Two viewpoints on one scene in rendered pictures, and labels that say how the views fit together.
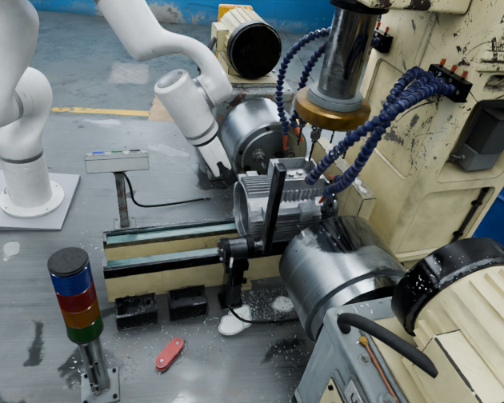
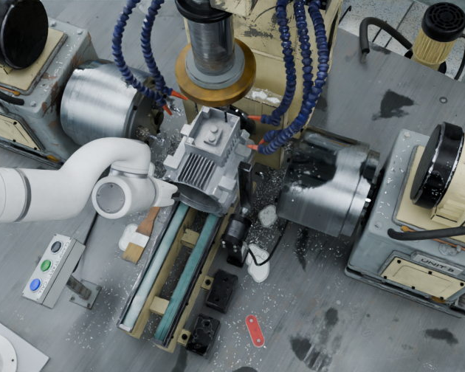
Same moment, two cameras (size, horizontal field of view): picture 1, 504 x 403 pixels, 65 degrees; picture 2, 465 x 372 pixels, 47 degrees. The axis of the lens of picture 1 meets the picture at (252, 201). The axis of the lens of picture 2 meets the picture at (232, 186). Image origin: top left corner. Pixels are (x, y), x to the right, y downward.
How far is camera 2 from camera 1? 0.76 m
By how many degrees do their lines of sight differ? 36
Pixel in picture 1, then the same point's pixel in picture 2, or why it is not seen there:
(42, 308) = not seen: outside the picture
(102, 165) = (55, 288)
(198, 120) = (149, 195)
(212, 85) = (142, 164)
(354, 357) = (410, 243)
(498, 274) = not seen: outside the picture
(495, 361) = not seen: outside the picture
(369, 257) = (348, 165)
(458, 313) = not seen: outside the picture
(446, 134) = not seen: hidden behind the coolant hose
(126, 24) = (59, 209)
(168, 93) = (128, 210)
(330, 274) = (337, 199)
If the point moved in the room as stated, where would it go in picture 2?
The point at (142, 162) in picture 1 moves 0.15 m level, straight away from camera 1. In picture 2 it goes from (77, 249) to (26, 226)
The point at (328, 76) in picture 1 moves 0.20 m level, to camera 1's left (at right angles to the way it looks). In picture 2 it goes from (214, 63) to (142, 125)
